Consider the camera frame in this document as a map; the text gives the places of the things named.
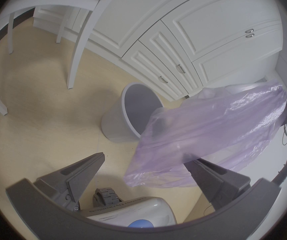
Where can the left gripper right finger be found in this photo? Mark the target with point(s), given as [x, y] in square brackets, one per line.
[208, 181]

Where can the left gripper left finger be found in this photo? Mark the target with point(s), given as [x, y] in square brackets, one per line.
[82, 176]

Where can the purple plastic bag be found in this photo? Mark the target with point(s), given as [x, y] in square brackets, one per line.
[208, 129]

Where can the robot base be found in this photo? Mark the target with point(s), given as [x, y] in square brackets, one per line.
[138, 209]

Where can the white trash bin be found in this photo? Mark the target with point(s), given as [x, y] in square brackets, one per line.
[116, 124]

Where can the white chair grey cushions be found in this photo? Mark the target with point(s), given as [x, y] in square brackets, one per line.
[83, 29]

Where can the white wardrobe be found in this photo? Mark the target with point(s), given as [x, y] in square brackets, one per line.
[208, 29]

